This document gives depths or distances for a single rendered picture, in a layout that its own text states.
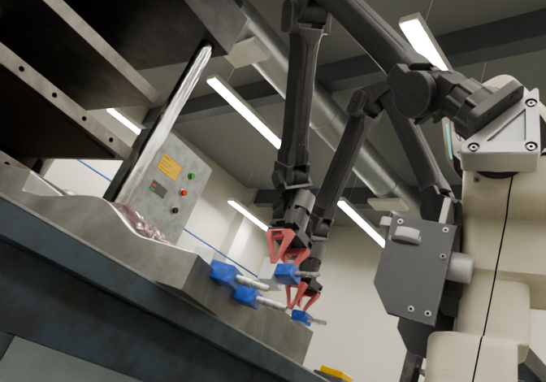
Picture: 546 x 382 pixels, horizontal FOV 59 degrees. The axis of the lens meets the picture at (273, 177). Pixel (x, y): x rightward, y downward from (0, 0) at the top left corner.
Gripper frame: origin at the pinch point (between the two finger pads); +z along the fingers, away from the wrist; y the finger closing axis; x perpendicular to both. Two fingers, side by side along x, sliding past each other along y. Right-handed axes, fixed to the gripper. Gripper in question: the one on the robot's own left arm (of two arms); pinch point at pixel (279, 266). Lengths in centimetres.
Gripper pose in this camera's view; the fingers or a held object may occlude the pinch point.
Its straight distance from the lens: 106.4
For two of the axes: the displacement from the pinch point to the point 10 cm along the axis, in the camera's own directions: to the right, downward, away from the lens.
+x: 8.2, -1.0, -5.6
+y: -4.8, -6.5, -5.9
